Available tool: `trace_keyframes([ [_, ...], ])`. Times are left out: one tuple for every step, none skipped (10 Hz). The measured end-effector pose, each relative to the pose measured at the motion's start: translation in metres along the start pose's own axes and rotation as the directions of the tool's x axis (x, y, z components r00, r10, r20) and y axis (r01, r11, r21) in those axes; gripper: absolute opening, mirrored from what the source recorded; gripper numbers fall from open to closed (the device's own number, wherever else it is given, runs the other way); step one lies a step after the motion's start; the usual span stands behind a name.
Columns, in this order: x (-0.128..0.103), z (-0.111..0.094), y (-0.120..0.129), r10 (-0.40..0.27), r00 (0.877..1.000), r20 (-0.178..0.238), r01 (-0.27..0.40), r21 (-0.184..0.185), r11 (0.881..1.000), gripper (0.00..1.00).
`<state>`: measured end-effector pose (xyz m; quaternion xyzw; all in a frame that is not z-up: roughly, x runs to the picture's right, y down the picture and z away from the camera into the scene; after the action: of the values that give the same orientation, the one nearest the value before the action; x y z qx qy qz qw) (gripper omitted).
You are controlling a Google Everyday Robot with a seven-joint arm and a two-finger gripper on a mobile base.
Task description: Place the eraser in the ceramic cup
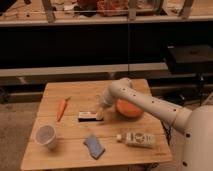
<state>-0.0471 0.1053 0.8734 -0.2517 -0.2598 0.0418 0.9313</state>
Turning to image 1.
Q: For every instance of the white squeeze bottle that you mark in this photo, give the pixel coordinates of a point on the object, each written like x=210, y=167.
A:
x=137, y=139

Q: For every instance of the long shelf bench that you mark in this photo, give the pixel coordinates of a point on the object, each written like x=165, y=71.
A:
x=92, y=12

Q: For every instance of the translucent soft gripper tip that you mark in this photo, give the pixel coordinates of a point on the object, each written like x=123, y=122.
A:
x=100, y=114

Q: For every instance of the wooden table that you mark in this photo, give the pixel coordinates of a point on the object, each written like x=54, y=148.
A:
x=71, y=152

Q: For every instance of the white ceramic cup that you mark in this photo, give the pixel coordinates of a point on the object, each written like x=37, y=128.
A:
x=46, y=136

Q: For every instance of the black whiteboard eraser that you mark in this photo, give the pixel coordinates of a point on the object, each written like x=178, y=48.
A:
x=85, y=116

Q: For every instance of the orange carrot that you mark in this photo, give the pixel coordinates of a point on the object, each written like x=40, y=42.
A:
x=61, y=108

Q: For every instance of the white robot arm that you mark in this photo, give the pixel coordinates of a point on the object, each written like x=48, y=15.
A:
x=196, y=125

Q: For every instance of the black box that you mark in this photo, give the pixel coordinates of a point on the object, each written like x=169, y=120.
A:
x=194, y=59

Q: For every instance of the blue sponge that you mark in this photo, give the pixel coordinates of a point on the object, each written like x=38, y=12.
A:
x=94, y=147

